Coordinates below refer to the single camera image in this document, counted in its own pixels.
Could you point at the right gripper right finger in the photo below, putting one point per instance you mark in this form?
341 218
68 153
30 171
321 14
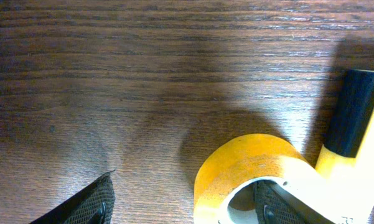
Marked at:
276 205

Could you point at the yellow tape roll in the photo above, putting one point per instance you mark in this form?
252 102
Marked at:
250 158

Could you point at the yellow highlighter marker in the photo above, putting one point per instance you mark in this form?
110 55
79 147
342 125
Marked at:
346 159

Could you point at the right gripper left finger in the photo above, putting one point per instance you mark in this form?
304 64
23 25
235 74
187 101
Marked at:
94 204

